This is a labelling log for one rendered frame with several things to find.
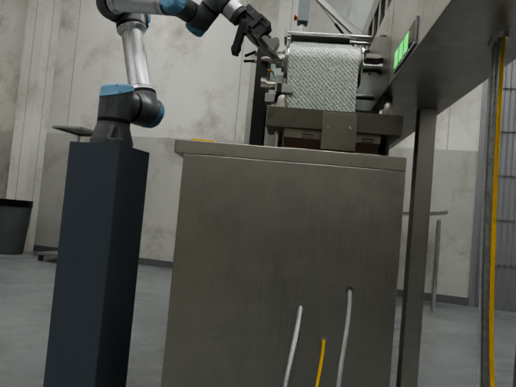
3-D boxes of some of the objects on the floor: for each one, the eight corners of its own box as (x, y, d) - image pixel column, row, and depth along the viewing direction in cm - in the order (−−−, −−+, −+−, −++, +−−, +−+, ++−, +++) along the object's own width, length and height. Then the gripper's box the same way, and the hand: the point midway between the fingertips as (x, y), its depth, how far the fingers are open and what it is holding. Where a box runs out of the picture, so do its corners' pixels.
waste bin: (37, 253, 635) (42, 202, 639) (4, 256, 586) (11, 200, 589) (4, 249, 651) (9, 199, 654) (-30, 251, 601) (-24, 196, 604)
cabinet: (239, 306, 391) (249, 196, 395) (322, 315, 386) (332, 203, 391) (150, 458, 140) (180, 153, 144) (385, 487, 135) (408, 171, 140)
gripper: (247, -2, 171) (292, 41, 169) (249, 11, 181) (292, 51, 179) (229, 16, 171) (274, 59, 169) (233, 28, 181) (275, 67, 179)
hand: (274, 58), depth 174 cm, fingers closed, pressing on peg
